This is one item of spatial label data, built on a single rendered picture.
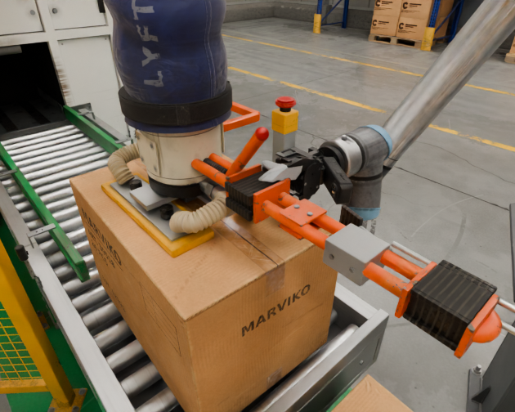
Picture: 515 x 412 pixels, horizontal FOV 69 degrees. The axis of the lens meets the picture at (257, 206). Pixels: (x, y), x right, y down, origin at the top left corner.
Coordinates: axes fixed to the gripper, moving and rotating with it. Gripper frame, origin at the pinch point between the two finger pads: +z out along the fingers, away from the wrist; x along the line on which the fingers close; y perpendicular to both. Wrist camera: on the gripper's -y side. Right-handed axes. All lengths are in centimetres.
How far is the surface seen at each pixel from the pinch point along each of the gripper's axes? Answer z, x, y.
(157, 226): 13.1, -10.7, 18.4
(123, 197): 13.4, -11.1, 33.9
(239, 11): -684, -91, 866
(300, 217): 1.4, 1.7, -9.4
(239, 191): 4.9, 2.5, 1.7
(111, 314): 21, -55, 44
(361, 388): -16, -53, -19
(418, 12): -704, -45, 355
